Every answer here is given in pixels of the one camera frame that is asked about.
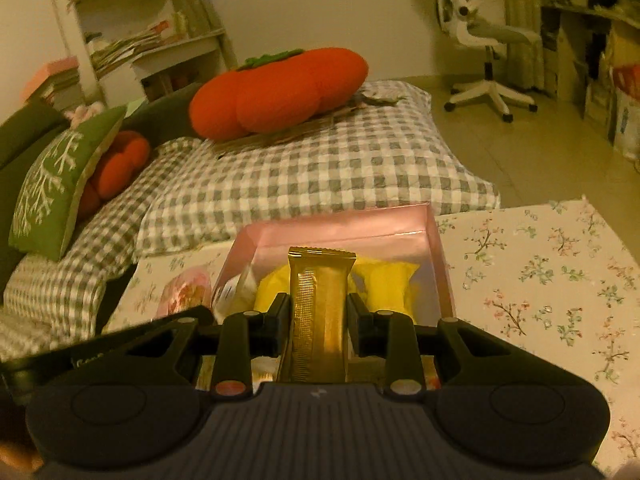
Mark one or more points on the white office chair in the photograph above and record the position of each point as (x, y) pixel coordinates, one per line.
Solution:
(460, 21)

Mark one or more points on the pink white snack packet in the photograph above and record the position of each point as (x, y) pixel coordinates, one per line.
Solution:
(191, 288)

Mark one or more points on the pink silver storage box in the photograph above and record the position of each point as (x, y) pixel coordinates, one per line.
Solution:
(402, 233)

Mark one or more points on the large red tomato cushion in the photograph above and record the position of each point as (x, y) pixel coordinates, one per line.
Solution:
(275, 92)

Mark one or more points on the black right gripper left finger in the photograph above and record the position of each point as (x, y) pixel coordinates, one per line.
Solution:
(148, 395)

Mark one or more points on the floral tablecloth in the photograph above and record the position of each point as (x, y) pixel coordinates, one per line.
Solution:
(554, 280)

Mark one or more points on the wooden shelf unit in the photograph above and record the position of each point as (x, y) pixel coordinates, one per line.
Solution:
(584, 40)

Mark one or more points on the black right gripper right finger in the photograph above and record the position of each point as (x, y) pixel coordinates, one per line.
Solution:
(491, 400)

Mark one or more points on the large yellow snack packet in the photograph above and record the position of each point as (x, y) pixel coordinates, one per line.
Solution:
(383, 285)

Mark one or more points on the white printed sack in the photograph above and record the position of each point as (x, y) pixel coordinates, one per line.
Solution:
(627, 128)

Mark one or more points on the dark green sofa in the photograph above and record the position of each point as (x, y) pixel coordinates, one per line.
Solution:
(29, 130)

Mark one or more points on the gold foil snack packet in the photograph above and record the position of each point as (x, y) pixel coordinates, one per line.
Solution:
(317, 342)

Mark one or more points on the white triangular snack packet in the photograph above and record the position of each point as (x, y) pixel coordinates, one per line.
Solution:
(236, 295)

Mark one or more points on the grey checked blanket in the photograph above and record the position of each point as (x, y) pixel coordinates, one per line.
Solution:
(192, 193)

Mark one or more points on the small red tomato cushion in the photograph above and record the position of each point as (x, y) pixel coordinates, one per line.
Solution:
(115, 171)

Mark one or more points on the green snowflake pillow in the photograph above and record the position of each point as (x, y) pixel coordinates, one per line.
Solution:
(47, 205)

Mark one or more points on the white bookshelf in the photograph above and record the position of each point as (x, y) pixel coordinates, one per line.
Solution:
(134, 49)

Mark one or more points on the red printed bag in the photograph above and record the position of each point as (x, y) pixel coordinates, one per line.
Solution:
(627, 79)

